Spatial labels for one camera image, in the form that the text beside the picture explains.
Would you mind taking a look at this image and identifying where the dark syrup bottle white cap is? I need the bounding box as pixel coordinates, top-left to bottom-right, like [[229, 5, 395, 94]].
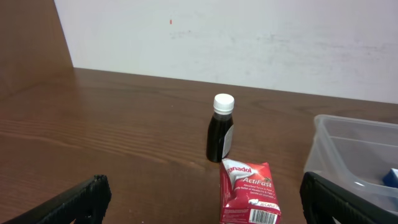
[[206, 93, 234, 163]]

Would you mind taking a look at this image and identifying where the clear plastic container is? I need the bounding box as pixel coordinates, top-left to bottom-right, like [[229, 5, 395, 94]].
[[303, 114, 397, 214]]

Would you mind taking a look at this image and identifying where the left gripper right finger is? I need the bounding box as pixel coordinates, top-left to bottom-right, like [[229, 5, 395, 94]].
[[300, 172, 397, 224]]

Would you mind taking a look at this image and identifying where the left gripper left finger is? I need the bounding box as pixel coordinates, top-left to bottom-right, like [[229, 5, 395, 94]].
[[5, 175, 111, 224]]

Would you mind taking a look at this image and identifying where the tall blue medicine box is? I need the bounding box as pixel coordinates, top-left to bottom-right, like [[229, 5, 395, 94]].
[[382, 169, 398, 189]]

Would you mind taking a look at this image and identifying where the red Panadol ActiFast box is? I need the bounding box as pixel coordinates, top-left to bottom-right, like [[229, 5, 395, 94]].
[[220, 159, 282, 224]]

